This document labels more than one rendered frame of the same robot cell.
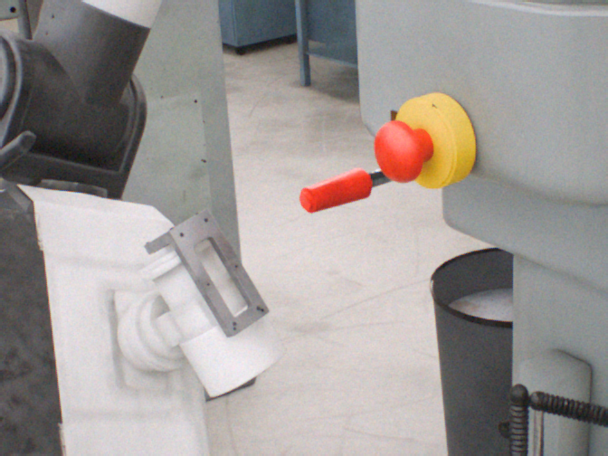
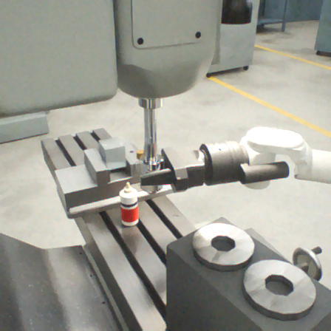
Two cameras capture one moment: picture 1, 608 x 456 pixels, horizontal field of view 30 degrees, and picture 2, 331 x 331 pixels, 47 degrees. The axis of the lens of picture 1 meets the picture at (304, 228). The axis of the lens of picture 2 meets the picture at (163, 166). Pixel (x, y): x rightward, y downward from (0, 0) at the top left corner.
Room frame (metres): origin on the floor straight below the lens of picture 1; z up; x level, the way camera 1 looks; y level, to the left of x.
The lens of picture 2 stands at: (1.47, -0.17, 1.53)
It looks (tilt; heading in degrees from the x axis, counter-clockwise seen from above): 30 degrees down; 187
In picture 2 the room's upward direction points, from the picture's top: straight up
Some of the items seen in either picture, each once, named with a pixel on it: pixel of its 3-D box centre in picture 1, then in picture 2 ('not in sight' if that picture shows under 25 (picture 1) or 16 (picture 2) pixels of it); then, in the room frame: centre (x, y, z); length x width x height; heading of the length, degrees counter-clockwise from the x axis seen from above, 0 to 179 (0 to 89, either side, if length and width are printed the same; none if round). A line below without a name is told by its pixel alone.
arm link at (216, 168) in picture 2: not in sight; (196, 167); (0.79, -0.19, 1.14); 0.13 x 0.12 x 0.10; 22
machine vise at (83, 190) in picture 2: not in sight; (124, 171); (0.61, -0.39, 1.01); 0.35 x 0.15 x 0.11; 122
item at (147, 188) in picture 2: not in sight; (151, 173); (0.83, -0.28, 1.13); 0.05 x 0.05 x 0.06
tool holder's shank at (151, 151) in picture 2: not in sight; (150, 131); (0.83, -0.28, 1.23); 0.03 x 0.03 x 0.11
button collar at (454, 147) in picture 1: (433, 141); not in sight; (0.69, -0.09, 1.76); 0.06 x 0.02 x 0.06; 34
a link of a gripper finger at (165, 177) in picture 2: not in sight; (157, 179); (0.85, -0.26, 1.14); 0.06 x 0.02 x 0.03; 112
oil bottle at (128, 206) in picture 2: not in sight; (128, 202); (0.75, -0.35, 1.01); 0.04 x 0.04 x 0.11
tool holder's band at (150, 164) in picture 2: not in sight; (151, 159); (0.83, -0.28, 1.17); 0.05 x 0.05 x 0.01
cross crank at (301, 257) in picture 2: not in sight; (298, 268); (0.54, 0.13, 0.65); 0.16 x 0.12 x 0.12; 124
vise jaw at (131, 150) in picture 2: not in sight; (133, 157); (0.60, -0.37, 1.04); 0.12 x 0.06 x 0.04; 32
